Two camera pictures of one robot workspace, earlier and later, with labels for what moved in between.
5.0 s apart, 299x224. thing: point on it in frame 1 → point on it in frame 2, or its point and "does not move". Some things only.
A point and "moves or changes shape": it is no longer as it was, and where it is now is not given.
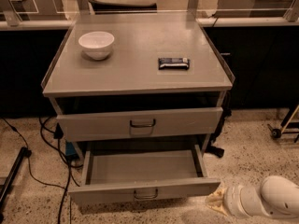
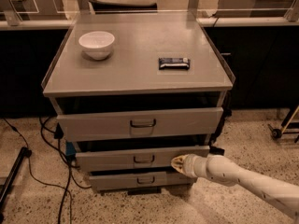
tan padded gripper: (233, 200) → (191, 164)
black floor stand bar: (24, 152) does not move
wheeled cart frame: (291, 125) does not move
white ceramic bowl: (96, 45) does not move
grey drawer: (140, 172) moves or changes shape
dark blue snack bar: (173, 63) does not move
